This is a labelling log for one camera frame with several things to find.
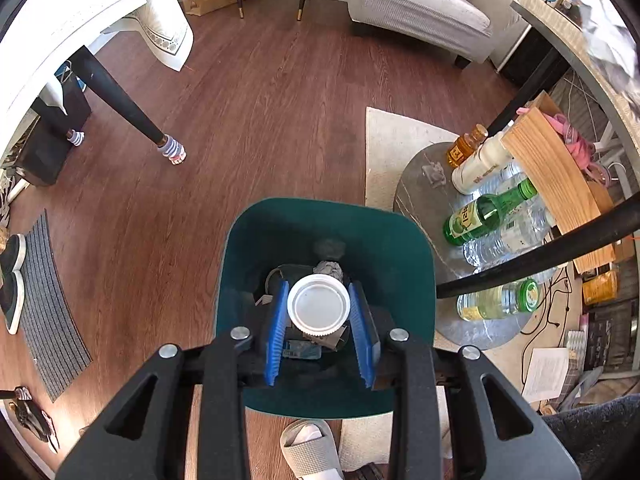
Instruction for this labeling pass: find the white plastic lid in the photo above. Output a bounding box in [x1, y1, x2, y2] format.
[288, 274, 350, 337]

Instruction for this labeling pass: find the blue white tissue pack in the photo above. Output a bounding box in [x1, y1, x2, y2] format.
[282, 339, 322, 361]

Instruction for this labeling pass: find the white paper ball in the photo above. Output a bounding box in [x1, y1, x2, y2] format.
[314, 261, 344, 282]

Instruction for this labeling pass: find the dark green trash bin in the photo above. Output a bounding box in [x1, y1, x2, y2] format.
[215, 198, 436, 419]

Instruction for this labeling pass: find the white slipper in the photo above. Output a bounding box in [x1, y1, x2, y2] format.
[280, 419, 344, 480]

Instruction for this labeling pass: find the round dark marble table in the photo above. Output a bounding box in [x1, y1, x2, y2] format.
[435, 193, 640, 299]

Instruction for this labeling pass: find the yellow drink bottle green cap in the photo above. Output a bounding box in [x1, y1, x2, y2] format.
[457, 278, 540, 322]

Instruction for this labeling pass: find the green glass bottle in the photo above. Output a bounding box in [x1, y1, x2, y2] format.
[442, 178, 538, 247]

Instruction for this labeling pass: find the clear water bottle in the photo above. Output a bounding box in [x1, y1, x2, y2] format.
[463, 196, 555, 270]

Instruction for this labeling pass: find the black table leg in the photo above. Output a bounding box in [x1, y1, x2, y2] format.
[68, 47, 186, 166]

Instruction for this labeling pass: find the amber glass bottle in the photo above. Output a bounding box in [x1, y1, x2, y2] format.
[446, 124, 488, 168]

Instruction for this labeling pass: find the white plastic bottle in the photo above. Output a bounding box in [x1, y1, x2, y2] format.
[451, 131, 513, 195]

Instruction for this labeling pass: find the grey striped floor mat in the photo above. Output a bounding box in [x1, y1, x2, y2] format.
[21, 214, 92, 402]

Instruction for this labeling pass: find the wooden shelf board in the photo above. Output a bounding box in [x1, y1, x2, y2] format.
[501, 90, 618, 276]

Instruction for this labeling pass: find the dark green sneaker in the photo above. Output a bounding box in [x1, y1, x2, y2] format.
[1, 271, 25, 335]
[0, 233, 27, 273]

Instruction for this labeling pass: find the grey tub armchair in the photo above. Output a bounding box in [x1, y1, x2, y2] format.
[347, 0, 520, 63]

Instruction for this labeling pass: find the beige fringed desk cloth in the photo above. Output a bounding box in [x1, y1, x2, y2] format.
[511, 0, 639, 170]

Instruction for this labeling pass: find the patterned white tablecloth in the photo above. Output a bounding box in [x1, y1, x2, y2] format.
[1, 0, 193, 148]

